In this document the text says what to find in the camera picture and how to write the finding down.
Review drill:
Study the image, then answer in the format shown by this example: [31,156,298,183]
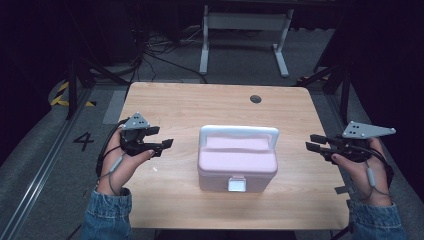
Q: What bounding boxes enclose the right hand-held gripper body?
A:
[324,120,397,164]

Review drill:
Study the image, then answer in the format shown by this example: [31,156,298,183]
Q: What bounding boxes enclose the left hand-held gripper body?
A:
[119,112,163,158]

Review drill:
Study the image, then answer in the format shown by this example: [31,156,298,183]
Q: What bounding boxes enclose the pink storage box with handle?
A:
[197,124,280,194]

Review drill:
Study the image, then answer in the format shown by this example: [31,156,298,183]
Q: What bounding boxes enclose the person's left hand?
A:
[96,127,156,196]

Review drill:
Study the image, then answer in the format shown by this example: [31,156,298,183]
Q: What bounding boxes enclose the person's right hand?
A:
[331,137,393,207]

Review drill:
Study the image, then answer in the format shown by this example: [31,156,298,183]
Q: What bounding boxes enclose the black tripod stand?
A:
[65,49,130,121]
[295,59,352,125]

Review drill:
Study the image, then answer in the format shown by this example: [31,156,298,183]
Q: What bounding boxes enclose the yellow black floor tape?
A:
[49,81,98,108]

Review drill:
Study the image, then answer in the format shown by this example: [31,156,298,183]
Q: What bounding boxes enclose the left gripper grey cable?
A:
[95,118,130,196]

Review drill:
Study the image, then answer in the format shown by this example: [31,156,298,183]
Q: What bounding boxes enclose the gripper grey cable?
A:
[95,118,130,196]
[358,146,395,202]

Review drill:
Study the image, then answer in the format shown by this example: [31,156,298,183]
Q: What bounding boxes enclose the right gripper grey cable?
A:
[358,146,395,202]

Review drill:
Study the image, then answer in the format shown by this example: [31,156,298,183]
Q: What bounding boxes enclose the bundle of black floor cables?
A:
[109,19,208,84]

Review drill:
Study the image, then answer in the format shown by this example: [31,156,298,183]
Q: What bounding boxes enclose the metal floor rail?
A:
[0,87,96,240]

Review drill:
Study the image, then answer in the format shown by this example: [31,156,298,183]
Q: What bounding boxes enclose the white metal table frame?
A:
[198,4,295,79]

